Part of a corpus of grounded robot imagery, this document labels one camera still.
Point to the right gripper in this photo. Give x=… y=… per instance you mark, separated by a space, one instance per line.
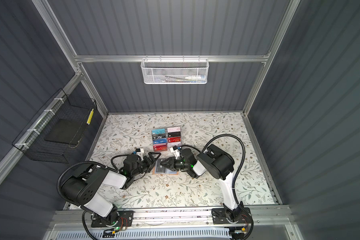
x=173 y=163

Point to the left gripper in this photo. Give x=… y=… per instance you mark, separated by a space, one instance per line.
x=150 y=165

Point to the black VIP card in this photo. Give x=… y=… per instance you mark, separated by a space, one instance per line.
x=159 y=169

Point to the pink leather card wallet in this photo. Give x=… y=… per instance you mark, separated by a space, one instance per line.
x=169 y=172

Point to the clear acrylic card holder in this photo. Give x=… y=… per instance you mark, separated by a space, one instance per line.
x=166 y=138

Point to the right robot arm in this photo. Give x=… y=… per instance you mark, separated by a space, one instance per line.
x=213 y=160

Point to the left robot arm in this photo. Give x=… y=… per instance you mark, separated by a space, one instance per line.
x=80 y=183

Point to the white VIP card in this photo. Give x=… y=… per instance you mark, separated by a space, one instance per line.
x=174 y=144

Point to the red VIP card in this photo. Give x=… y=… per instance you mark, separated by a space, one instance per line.
x=174 y=139

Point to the blue VIP card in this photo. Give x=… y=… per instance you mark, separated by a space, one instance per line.
x=159 y=141

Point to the black VIP card left column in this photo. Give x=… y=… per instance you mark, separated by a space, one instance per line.
x=159 y=136

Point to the black card right column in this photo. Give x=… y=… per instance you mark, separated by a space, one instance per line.
x=174 y=134

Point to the pink VIP card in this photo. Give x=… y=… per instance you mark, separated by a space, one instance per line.
x=173 y=129

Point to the yellow marker pen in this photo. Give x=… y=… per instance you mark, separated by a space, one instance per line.
x=89 y=119

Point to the pens in white basket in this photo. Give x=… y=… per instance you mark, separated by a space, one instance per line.
x=192 y=79

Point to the black pad in basket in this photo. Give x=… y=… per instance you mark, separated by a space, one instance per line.
x=66 y=132

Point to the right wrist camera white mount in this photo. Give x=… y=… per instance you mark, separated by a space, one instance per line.
x=176 y=151

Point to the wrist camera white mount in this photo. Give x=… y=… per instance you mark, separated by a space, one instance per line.
x=139 y=152
x=176 y=151

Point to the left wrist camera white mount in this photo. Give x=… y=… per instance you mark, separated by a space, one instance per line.
x=139 y=152

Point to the white wire mesh basket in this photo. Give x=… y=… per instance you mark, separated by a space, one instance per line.
x=154 y=72

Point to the black wire basket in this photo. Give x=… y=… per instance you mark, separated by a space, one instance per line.
x=31 y=142

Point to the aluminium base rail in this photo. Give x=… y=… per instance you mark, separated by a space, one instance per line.
x=180 y=218

